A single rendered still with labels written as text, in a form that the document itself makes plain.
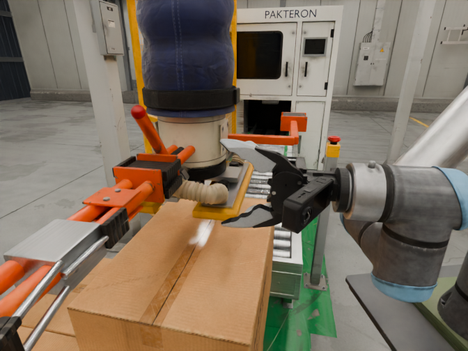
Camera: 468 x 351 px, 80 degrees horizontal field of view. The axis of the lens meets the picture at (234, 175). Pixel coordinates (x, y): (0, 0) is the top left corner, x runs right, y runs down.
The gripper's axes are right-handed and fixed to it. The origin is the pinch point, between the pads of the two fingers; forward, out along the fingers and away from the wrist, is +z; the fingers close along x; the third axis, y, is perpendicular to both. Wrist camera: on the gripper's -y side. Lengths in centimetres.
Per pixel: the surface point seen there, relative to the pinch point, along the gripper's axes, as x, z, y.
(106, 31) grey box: 36, 100, 134
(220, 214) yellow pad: -11.6, 2.2, 10.6
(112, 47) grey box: 28, 100, 137
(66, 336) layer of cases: -70, 59, 17
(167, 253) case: -29.5, 19.0, 18.1
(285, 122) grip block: 0, -10, 53
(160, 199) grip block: -2.4, 9.6, -1.6
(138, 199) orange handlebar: 0.2, 10.4, -7.0
